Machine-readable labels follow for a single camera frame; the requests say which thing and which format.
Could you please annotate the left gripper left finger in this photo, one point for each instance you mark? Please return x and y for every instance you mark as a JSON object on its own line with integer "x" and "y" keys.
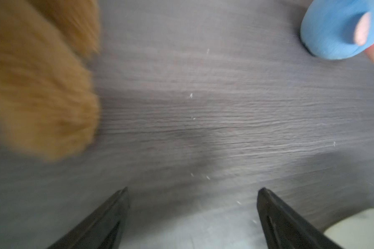
{"x": 102, "y": 229}

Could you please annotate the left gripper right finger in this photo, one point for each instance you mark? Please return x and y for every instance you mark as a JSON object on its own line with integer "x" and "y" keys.
{"x": 284, "y": 228}

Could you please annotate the white storage tray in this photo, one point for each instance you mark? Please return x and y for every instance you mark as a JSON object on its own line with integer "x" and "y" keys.
{"x": 354, "y": 232}

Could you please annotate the brown teddy bear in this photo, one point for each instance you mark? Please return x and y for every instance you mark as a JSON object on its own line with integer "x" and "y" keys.
{"x": 48, "y": 106}

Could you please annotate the small plush doll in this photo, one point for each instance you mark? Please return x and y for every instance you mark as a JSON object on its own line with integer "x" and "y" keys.
{"x": 338, "y": 30}

